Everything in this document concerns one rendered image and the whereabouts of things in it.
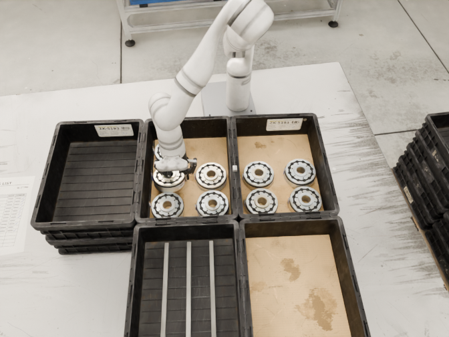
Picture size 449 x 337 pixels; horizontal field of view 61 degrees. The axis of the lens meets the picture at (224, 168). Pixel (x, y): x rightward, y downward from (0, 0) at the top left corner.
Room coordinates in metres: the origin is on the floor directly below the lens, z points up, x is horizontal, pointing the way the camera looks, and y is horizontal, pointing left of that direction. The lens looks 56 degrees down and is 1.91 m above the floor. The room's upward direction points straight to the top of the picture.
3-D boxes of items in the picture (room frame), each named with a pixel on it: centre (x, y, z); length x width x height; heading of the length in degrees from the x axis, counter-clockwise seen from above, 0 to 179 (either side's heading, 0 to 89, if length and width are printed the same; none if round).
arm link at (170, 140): (0.68, 0.16, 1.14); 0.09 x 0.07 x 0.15; 26
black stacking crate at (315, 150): (0.70, -0.18, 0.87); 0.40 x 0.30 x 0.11; 3
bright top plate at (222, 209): (0.58, 0.04, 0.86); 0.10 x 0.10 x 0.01
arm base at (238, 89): (1.07, -0.05, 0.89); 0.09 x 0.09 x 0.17; 17
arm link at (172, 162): (0.66, 0.15, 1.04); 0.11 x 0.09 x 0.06; 3
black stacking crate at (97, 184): (0.67, 0.42, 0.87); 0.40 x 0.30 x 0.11; 3
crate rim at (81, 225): (0.67, 0.42, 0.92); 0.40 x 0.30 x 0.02; 3
